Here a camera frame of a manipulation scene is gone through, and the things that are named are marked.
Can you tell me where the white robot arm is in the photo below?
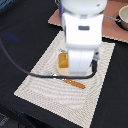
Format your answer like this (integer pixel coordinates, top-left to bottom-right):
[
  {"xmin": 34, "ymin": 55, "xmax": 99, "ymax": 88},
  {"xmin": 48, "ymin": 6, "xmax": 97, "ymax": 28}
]
[{"xmin": 61, "ymin": 0, "xmax": 107, "ymax": 76}]

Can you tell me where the yellow toy bread loaf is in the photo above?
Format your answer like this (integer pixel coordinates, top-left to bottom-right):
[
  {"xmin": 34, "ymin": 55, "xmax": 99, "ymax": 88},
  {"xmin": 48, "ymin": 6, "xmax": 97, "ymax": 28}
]
[{"xmin": 58, "ymin": 53, "xmax": 68, "ymax": 68}]

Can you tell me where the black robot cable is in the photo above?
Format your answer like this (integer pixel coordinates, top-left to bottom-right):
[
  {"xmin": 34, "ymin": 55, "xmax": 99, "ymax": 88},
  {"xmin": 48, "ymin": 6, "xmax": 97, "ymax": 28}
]
[{"xmin": 0, "ymin": 38, "xmax": 98, "ymax": 80}]

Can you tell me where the pink wooden board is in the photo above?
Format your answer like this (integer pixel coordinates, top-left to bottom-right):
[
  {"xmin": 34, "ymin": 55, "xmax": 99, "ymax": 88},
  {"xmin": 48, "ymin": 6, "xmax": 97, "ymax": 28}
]
[{"xmin": 47, "ymin": 0, "xmax": 128, "ymax": 44}]

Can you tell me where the beige bowl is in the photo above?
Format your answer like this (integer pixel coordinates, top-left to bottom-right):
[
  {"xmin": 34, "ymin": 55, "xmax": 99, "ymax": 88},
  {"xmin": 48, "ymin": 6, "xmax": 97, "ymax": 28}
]
[{"xmin": 119, "ymin": 5, "xmax": 128, "ymax": 30}]

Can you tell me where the round wooden plate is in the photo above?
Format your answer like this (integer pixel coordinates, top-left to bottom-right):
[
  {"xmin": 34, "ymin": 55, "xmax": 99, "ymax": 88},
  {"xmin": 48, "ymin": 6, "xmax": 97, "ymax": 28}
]
[{"xmin": 56, "ymin": 66, "xmax": 71, "ymax": 76}]

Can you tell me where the white woven placemat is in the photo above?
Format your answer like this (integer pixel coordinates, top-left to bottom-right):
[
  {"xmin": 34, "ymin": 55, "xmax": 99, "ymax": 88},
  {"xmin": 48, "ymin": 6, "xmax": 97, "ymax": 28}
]
[{"xmin": 13, "ymin": 30, "xmax": 116, "ymax": 128}]

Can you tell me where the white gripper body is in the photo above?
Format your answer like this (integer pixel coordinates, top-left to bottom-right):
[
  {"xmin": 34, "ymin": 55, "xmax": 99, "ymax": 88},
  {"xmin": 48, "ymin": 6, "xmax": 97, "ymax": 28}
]
[{"xmin": 62, "ymin": 12, "xmax": 103, "ymax": 76}]

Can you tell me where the grey saucepan with handle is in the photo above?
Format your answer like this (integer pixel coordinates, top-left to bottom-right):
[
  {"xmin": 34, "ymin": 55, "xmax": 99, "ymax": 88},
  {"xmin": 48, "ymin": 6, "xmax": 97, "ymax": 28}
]
[{"xmin": 104, "ymin": 15, "xmax": 121, "ymax": 23}]

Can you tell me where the fork with wooden handle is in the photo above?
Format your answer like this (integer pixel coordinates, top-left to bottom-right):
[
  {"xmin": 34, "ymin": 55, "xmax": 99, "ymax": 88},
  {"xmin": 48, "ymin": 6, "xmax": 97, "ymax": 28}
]
[{"xmin": 60, "ymin": 79, "xmax": 86, "ymax": 89}]

